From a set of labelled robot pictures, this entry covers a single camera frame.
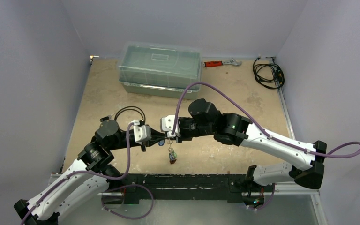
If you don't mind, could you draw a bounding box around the metal keyring plate with keys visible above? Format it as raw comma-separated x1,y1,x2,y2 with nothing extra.
167,138,177,165

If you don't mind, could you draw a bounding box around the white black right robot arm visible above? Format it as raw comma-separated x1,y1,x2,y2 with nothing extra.
161,98,327,191

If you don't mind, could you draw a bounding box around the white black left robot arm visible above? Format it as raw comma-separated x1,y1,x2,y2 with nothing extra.
14,117,178,225

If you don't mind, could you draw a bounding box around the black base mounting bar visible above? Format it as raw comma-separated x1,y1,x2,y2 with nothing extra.
103,174,265,208

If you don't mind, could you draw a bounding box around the green clear-lid storage box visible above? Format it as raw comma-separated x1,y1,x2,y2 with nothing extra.
117,42,203,99

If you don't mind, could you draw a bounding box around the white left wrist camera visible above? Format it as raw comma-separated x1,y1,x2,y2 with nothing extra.
132,120,152,144

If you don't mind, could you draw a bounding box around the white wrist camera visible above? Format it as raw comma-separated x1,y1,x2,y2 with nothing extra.
160,115,180,139
132,120,152,144

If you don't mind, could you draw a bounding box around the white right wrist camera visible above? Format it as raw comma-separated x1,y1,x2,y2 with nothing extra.
160,115,180,139

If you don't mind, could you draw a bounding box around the black USB cable loop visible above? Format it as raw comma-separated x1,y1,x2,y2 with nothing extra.
113,105,146,122

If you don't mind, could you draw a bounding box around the red handled adjustable wrench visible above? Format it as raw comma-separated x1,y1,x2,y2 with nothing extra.
203,59,242,68

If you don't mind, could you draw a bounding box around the black coiled cable bundle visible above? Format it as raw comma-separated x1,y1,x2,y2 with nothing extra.
252,57,285,90

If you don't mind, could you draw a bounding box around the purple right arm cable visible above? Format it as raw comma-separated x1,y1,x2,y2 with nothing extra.
171,82,360,212

